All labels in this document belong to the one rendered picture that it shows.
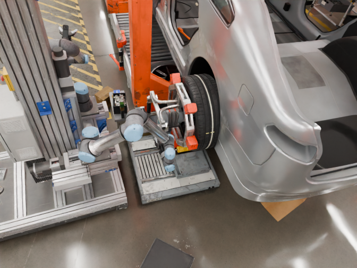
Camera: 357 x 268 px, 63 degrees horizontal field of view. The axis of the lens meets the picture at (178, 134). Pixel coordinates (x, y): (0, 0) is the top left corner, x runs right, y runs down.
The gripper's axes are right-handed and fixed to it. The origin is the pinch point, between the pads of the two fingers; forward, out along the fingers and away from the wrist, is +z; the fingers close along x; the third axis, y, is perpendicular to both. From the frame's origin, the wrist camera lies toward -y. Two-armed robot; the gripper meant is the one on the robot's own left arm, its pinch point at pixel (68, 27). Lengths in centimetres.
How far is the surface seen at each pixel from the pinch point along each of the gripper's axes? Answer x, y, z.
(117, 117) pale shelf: 49, 73, -35
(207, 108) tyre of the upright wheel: 114, -2, -89
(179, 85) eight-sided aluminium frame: 95, -1, -63
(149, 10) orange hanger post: 65, -41, -26
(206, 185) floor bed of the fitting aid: 144, 97, -98
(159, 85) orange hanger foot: 87, 36, -22
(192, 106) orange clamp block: 101, -5, -90
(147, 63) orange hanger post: 70, 7, -27
